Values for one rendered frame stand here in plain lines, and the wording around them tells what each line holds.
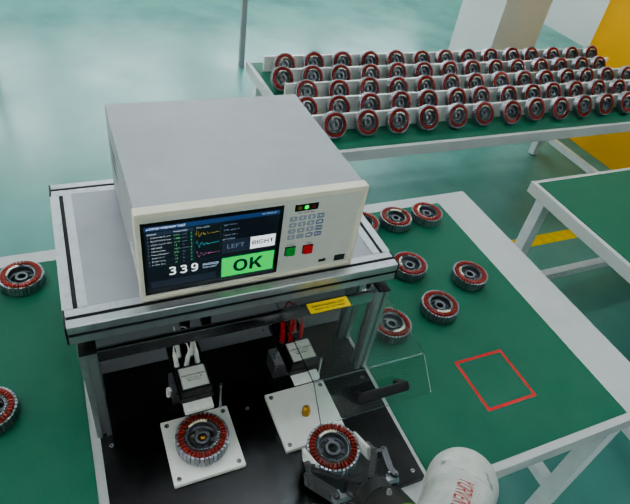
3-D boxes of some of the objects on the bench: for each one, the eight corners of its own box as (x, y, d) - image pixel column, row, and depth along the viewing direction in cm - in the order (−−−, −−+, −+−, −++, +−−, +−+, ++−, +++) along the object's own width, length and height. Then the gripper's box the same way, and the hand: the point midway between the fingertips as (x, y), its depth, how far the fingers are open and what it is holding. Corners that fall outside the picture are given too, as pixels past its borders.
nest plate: (347, 434, 126) (348, 431, 125) (286, 454, 120) (286, 451, 120) (321, 382, 136) (322, 379, 135) (264, 397, 130) (264, 394, 129)
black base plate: (422, 480, 122) (424, 475, 121) (122, 592, 99) (121, 587, 97) (336, 325, 154) (337, 320, 152) (92, 382, 130) (91, 376, 128)
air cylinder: (301, 371, 137) (303, 358, 134) (272, 379, 135) (274, 365, 131) (293, 356, 141) (296, 342, 137) (266, 362, 138) (268, 349, 134)
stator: (236, 455, 117) (237, 446, 115) (185, 476, 112) (184, 467, 110) (217, 413, 124) (218, 403, 122) (168, 430, 119) (168, 421, 117)
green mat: (626, 412, 145) (627, 412, 145) (434, 486, 122) (434, 485, 122) (438, 203, 207) (438, 202, 207) (287, 225, 184) (287, 225, 184)
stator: (415, 296, 166) (418, 288, 164) (449, 297, 168) (453, 289, 166) (424, 325, 158) (427, 316, 156) (460, 325, 160) (464, 317, 158)
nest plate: (245, 466, 117) (246, 463, 116) (174, 489, 111) (174, 486, 111) (226, 408, 127) (226, 405, 126) (160, 425, 121) (160, 422, 120)
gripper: (324, 550, 93) (279, 478, 113) (438, 504, 102) (377, 445, 122) (321, 511, 91) (275, 445, 111) (437, 468, 100) (376, 414, 120)
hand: (333, 449), depth 115 cm, fingers closed on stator, 11 cm apart
